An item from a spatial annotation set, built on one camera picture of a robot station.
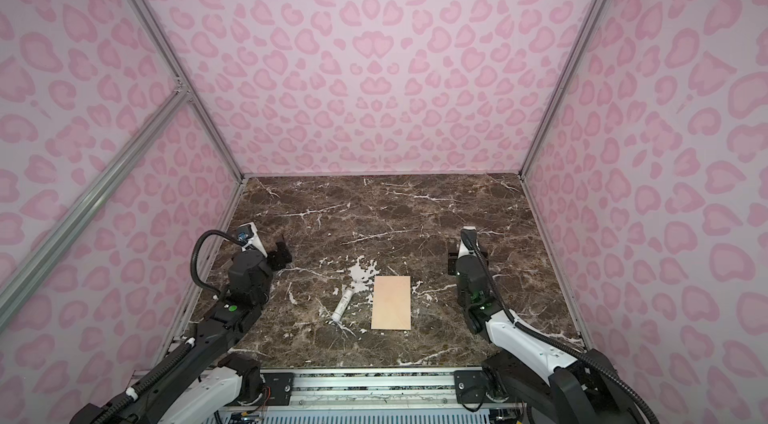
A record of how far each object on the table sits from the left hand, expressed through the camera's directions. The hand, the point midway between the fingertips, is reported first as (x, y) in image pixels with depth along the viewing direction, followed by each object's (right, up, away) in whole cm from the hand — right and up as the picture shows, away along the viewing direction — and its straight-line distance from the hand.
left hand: (268, 235), depth 80 cm
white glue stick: (+19, -21, +5) cm, 28 cm away
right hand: (+54, -2, +4) cm, 54 cm away
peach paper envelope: (+33, -21, +8) cm, 40 cm away
